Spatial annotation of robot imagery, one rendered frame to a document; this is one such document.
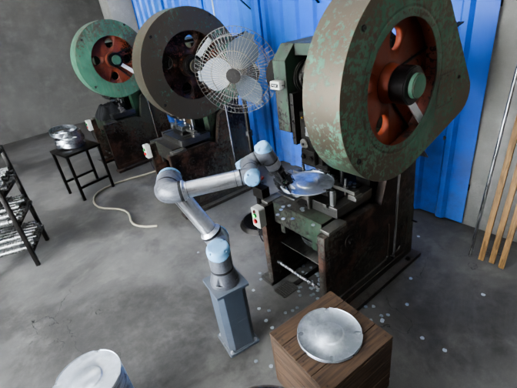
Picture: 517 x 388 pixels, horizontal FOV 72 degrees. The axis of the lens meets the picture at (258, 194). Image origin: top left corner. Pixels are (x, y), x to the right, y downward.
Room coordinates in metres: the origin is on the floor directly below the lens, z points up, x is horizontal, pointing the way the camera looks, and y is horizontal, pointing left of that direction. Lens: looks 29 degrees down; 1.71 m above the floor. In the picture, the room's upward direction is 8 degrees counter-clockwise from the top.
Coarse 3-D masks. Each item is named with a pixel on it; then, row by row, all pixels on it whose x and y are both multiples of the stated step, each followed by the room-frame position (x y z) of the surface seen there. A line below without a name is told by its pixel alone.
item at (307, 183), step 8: (296, 176) 1.84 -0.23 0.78; (304, 176) 1.83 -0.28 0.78; (312, 176) 1.81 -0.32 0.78; (320, 176) 1.80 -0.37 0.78; (328, 176) 1.78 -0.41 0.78; (296, 184) 1.75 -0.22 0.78; (304, 184) 1.72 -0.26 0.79; (312, 184) 1.71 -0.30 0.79; (320, 184) 1.71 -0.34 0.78; (328, 184) 1.69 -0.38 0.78; (296, 192) 1.65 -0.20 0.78; (304, 192) 1.64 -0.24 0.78; (312, 192) 1.63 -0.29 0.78; (320, 192) 1.60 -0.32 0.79
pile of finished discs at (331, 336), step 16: (304, 320) 1.17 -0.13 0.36; (320, 320) 1.16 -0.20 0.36; (336, 320) 1.14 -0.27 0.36; (352, 320) 1.13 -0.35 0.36; (304, 336) 1.08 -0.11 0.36; (320, 336) 1.06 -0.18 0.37; (336, 336) 1.05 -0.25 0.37; (352, 336) 1.04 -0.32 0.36; (320, 352) 0.99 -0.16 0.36; (336, 352) 0.98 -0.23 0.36; (352, 352) 0.97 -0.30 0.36
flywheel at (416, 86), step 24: (408, 24) 1.56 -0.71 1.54; (384, 48) 1.46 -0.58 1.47; (408, 48) 1.56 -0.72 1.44; (432, 48) 1.63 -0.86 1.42; (384, 72) 1.45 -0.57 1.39; (408, 72) 1.38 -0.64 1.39; (432, 72) 1.63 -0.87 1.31; (384, 96) 1.43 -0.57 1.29; (408, 96) 1.37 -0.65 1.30; (384, 120) 1.52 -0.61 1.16; (408, 120) 1.59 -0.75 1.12
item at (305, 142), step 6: (300, 114) 1.82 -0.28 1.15; (300, 120) 1.82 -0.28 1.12; (306, 132) 1.79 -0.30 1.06; (306, 138) 1.79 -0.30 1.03; (300, 144) 1.82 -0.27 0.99; (306, 144) 1.78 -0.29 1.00; (306, 150) 1.75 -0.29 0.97; (312, 150) 1.74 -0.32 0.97; (306, 156) 1.76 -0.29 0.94; (312, 156) 1.72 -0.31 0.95; (318, 156) 1.73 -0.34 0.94; (306, 162) 1.76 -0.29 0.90; (312, 162) 1.72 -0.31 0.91; (318, 162) 1.72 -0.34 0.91; (324, 162) 1.72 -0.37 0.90
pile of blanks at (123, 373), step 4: (96, 352) 1.18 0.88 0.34; (120, 360) 1.11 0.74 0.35; (124, 368) 1.11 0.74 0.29; (120, 372) 1.05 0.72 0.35; (124, 372) 1.08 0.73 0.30; (120, 376) 1.04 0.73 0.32; (124, 376) 1.06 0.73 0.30; (120, 380) 1.02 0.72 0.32; (124, 380) 1.04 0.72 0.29; (128, 380) 1.08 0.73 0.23; (116, 384) 1.00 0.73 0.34; (120, 384) 1.01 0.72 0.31; (124, 384) 1.03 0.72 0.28; (128, 384) 1.06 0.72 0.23
